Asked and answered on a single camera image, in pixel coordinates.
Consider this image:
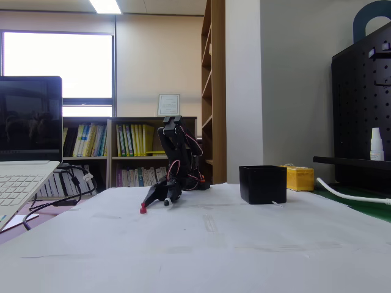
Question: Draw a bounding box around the black square cup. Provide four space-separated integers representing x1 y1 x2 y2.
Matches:
238 165 288 205

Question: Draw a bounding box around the yellow cardboard box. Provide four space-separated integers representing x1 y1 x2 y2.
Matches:
279 164 315 192

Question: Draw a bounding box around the low wooden bookcase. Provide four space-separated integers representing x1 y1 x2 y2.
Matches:
62 117 112 198
108 116 199 189

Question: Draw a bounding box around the framed white certificate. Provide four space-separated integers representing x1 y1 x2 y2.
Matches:
157 93 181 118

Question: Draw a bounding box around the tall wooden bookshelf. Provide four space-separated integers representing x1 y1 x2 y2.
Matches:
200 0 227 186

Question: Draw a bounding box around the white paper sheet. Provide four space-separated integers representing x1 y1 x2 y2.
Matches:
0 255 161 293
160 246 391 293
210 195 391 250

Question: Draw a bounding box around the white laptop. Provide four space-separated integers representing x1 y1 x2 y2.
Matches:
0 76 64 233

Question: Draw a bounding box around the bright office window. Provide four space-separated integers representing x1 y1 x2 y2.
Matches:
0 29 116 118

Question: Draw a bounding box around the black pegboard shelf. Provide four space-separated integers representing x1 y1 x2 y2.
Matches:
312 156 391 173

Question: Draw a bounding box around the ceiling light panel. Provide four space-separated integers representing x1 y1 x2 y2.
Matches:
88 0 123 15

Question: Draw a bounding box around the green desk mat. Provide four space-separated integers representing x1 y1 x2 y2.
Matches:
307 184 391 224

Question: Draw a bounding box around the black pegboard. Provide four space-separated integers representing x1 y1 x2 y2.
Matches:
331 20 391 190

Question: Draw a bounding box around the small white bottle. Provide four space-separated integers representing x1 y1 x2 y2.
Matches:
370 127 386 162

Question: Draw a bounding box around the teal arch sign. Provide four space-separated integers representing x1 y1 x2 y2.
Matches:
352 0 391 44

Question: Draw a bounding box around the red servo cable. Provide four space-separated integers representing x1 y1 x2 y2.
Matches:
167 159 182 179

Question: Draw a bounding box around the black laptop cable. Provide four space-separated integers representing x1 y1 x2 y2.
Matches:
22 169 83 232
57 163 99 198

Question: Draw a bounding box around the white power cable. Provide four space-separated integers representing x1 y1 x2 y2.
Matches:
315 177 391 206

